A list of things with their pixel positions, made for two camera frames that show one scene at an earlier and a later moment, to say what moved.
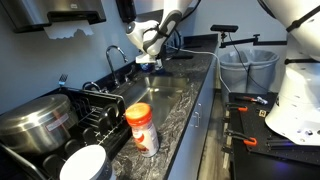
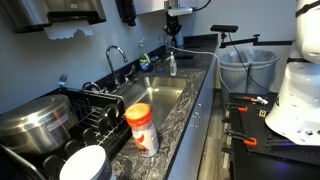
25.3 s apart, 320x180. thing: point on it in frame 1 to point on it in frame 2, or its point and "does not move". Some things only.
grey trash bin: x=248 y=72 does not move
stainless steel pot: x=39 y=124 does not move
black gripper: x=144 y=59 to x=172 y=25
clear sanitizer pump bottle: x=158 y=64 to x=173 y=65
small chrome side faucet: x=89 y=82 does not move
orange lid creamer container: x=140 y=118 does not move
